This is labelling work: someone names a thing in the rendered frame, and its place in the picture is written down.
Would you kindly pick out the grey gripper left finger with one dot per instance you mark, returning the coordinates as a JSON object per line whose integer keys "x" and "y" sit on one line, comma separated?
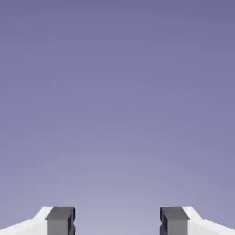
{"x": 58, "y": 222}

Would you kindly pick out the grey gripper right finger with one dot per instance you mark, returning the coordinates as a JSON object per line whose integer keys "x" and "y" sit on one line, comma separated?
{"x": 174, "y": 222}

